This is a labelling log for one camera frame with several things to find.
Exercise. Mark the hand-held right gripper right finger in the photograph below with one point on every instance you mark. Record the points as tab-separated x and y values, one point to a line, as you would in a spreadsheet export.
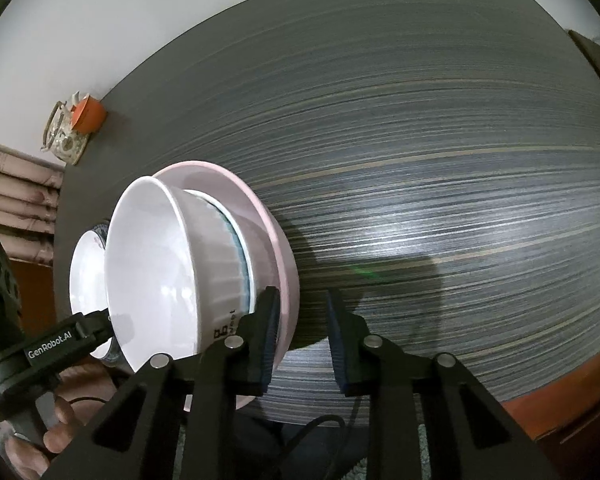
336	340

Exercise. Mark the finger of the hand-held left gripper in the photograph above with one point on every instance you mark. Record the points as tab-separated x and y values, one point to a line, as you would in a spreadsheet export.
96	327

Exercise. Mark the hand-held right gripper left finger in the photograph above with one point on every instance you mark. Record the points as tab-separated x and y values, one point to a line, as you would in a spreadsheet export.
267	340

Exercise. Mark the white plate with pink flowers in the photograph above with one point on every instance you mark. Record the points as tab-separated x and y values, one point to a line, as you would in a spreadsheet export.
85	280

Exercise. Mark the small white bowl dark print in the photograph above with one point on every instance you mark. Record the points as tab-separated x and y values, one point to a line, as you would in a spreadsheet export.
145	270

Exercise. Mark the large pink bowl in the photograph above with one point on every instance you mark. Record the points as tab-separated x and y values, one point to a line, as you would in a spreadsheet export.
260	225

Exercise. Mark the person's left hand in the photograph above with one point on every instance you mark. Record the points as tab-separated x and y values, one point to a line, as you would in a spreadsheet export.
55	417

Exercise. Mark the patterned beige curtain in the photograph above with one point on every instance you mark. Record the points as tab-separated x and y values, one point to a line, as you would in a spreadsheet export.
15	195

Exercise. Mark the floral ceramic teapot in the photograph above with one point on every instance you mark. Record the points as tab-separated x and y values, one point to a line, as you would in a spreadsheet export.
65	145

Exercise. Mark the orange cup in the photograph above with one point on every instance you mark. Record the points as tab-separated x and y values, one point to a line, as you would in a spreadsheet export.
87	112

